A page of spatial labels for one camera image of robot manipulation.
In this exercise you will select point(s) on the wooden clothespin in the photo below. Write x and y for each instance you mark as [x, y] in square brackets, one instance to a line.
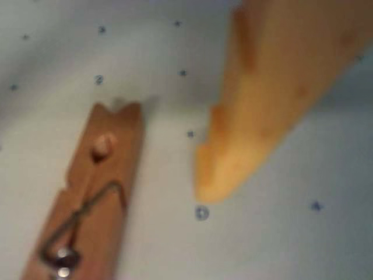
[113, 166]

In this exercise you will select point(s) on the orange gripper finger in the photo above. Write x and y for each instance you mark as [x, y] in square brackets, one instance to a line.
[277, 87]

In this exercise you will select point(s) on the white dotted paper sheet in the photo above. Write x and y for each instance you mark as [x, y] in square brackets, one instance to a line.
[262, 248]

